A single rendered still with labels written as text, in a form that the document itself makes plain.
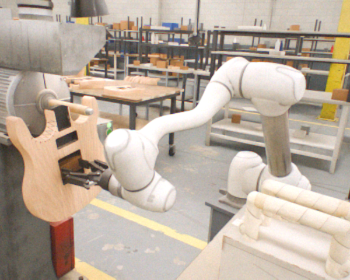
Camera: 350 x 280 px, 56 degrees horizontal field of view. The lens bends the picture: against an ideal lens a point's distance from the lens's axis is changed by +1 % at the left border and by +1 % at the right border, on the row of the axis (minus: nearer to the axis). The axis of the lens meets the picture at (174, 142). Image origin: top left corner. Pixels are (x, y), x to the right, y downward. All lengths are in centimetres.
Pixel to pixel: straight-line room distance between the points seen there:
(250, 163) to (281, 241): 91
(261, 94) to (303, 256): 61
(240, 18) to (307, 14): 226
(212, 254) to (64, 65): 67
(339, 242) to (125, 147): 50
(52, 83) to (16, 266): 84
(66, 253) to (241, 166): 99
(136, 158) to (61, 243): 103
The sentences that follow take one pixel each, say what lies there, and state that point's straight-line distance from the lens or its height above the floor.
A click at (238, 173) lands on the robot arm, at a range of 166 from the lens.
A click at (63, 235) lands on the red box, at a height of 54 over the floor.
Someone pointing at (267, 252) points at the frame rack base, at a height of 110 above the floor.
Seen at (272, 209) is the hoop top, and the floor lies 119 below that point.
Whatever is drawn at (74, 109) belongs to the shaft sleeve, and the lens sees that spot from 119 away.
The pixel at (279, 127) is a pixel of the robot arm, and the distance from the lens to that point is 131.
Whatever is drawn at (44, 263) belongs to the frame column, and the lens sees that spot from 181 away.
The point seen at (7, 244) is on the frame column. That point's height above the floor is 61.
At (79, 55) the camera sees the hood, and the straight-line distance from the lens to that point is 103.
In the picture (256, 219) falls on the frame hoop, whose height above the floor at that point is 116.
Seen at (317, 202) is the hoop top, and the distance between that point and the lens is 74.
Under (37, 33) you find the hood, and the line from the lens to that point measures 106.
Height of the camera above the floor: 150
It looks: 18 degrees down
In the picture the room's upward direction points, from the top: 3 degrees clockwise
